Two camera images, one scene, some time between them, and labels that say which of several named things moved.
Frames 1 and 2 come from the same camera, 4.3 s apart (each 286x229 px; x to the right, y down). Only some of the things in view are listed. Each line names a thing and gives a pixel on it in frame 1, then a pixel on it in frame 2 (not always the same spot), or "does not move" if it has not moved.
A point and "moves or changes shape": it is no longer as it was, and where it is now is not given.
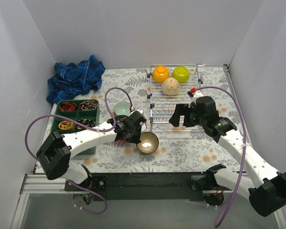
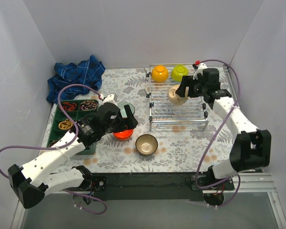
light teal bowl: (122, 108) does not move
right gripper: (186, 117) -> (191, 86)
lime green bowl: (181, 73) does not move
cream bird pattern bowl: (170, 86) -> (174, 98)
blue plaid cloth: (71, 81) does not move
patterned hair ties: (88, 105) does not move
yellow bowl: (159, 74) does not move
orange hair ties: (67, 106) does not move
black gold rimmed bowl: (149, 142) moves or changes shape
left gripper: (132, 137) -> (123, 118)
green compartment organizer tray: (86, 112) does not move
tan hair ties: (66, 125) does not move
